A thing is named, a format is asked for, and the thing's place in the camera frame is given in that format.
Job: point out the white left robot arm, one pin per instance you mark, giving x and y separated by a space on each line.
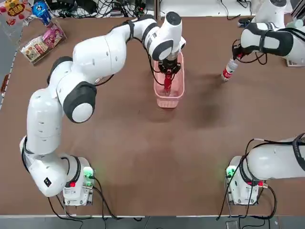
95 55

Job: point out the pink perforated plastic basket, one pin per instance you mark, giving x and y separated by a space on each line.
166 101

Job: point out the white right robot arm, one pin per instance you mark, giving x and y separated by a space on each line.
269 164

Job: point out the clear water bottle red label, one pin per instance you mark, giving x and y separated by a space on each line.
228 71

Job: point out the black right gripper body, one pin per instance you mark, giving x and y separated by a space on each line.
238 51

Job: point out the red strawberry snack bag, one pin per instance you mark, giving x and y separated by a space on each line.
14 12

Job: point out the pale green cup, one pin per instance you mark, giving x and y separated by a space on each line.
295 23

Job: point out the purple cartoon snack packet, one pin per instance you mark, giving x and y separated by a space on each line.
52 35

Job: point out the orange table edge clamp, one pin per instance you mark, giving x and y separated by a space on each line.
5 83

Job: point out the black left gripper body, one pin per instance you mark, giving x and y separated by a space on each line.
169 64

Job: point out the beige printed snack packet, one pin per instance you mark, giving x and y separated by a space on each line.
34 48

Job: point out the aluminium frame post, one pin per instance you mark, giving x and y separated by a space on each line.
157 7

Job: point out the white side table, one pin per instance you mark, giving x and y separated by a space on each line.
202 9

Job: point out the red cola bottle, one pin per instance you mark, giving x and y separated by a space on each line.
167 83

